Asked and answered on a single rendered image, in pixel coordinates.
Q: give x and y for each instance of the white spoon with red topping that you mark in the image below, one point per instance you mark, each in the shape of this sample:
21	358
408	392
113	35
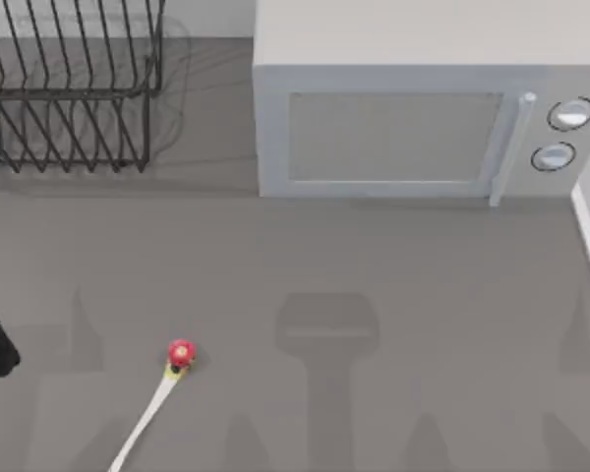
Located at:
179	355

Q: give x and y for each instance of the microwave oven door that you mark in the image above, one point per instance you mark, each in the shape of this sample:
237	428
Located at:
393	137

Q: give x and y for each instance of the small microwave knob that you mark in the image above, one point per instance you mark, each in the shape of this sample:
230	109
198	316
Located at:
552	156

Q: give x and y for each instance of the large microwave knob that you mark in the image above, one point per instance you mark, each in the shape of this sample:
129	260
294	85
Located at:
570	114

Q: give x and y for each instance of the pale microwave oven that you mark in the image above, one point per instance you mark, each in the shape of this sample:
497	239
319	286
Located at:
373	44

